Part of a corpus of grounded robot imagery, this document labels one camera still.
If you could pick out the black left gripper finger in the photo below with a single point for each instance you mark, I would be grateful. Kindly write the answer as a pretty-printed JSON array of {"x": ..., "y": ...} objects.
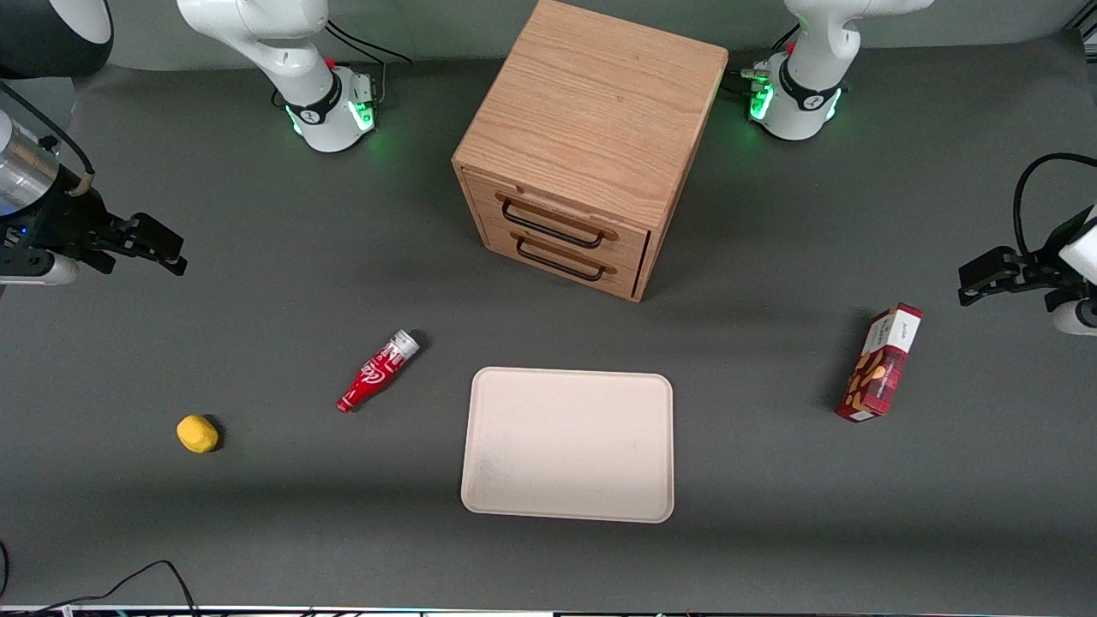
[
  {"x": 990, "y": 264},
  {"x": 994, "y": 288}
]

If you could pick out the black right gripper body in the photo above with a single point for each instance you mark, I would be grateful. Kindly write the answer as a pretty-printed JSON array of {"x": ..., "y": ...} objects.
[{"x": 62, "y": 219}]

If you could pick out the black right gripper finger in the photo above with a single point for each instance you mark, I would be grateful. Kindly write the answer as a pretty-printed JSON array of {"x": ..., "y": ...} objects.
[
  {"x": 163, "y": 262},
  {"x": 158, "y": 236}
]

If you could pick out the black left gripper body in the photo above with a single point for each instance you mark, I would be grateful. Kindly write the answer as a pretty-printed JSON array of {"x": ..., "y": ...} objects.
[{"x": 1047, "y": 256}]

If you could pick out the wooden drawer with wide front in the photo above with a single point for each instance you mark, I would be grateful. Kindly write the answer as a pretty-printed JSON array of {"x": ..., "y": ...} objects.
[{"x": 480, "y": 199}]

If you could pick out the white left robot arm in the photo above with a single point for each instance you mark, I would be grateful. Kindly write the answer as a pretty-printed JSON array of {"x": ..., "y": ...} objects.
[{"x": 814, "y": 51}]

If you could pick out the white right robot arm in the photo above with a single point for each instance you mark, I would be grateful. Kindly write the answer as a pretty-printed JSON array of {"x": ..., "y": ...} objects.
[{"x": 291, "y": 51}]

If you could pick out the wooden drawer with narrow front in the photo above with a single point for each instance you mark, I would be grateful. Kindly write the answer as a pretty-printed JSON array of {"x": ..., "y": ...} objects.
[{"x": 497, "y": 244}]

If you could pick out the wooden drawer cabinet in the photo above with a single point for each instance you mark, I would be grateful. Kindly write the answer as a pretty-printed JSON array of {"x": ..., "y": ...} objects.
[{"x": 600, "y": 103}]

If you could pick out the red cookie box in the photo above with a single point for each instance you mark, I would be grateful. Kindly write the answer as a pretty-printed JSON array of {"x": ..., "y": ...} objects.
[{"x": 881, "y": 368}]

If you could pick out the yellow lemon toy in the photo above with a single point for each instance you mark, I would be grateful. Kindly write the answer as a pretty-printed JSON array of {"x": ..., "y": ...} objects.
[{"x": 197, "y": 434}]

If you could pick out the red cola bottle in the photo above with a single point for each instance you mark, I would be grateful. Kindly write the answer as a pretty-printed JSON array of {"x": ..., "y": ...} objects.
[{"x": 374, "y": 374}]

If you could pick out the beige plastic tray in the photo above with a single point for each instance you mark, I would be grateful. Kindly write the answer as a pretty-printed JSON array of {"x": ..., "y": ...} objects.
[{"x": 566, "y": 446}]

